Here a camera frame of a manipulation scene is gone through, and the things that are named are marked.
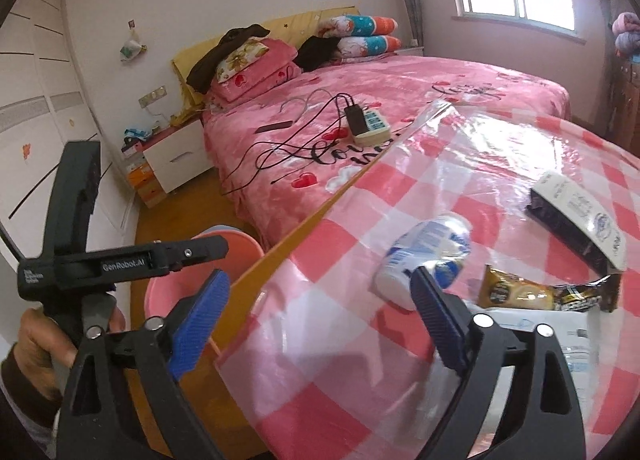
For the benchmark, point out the dark brown garment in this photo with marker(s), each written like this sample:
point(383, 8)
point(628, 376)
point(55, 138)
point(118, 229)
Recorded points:
point(205, 69)

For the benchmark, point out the black gold coffee sachet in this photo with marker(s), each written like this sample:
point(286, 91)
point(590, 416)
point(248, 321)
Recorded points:
point(502, 289)

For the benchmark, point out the black power adapter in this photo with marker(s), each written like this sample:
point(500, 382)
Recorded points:
point(356, 120)

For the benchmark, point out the folded blankets pile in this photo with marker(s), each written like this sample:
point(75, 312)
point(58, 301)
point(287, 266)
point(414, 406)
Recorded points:
point(626, 30)

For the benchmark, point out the brown wooden dresser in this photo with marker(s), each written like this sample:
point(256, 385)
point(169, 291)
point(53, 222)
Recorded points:
point(624, 123)

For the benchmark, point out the wall switch plate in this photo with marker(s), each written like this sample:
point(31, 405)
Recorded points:
point(152, 96)

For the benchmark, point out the pink heart pillow stack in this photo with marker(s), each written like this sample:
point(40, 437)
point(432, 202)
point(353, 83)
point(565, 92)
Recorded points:
point(275, 68)

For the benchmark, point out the pink bed with bedspread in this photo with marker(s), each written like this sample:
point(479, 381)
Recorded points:
point(283, 154)

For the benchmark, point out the white power strip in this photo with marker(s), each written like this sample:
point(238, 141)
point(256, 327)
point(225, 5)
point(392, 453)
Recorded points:
point(376, 132)

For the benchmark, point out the large pale blue-feather bag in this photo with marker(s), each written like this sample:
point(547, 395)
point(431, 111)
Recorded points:
point(576, 341)

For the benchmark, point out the black phone on bed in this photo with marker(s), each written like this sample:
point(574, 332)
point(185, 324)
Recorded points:
point(273, 127)

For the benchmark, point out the yellow wooden headboard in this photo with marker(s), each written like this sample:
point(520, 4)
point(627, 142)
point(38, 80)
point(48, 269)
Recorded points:
point(293, 30)

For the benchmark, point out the person's left hand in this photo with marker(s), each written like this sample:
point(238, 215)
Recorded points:
point(41, 343)

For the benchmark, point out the white bedside cabinet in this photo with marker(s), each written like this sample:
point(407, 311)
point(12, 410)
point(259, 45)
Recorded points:
point(179, 156)

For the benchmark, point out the orange boxes beside cabinet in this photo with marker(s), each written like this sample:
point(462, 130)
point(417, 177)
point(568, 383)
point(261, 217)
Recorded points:
point(142, 178)

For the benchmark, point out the black garment on bed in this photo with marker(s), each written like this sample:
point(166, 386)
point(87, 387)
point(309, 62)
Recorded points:
point(315, 52)

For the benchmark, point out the white built-in wardrobe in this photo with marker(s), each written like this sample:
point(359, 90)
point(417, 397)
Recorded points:
point(43, 106)

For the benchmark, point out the white blue plastic bottle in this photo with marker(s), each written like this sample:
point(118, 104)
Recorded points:
point(441, 244)

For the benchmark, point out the pink plastic trash bin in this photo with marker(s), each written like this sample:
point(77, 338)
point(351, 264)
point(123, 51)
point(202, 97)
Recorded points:
point(163, 293)

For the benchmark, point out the floral small pillow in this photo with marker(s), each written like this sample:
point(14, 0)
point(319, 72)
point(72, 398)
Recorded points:
point(240, 59)

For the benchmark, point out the wall hanging pouch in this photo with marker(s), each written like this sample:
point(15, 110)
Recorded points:
point(133, 47)

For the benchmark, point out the lower cartoon bolster pillow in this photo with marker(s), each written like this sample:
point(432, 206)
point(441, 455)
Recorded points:
point(358, 47)

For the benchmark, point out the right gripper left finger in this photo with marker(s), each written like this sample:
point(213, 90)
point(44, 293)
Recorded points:
point(99, 419)

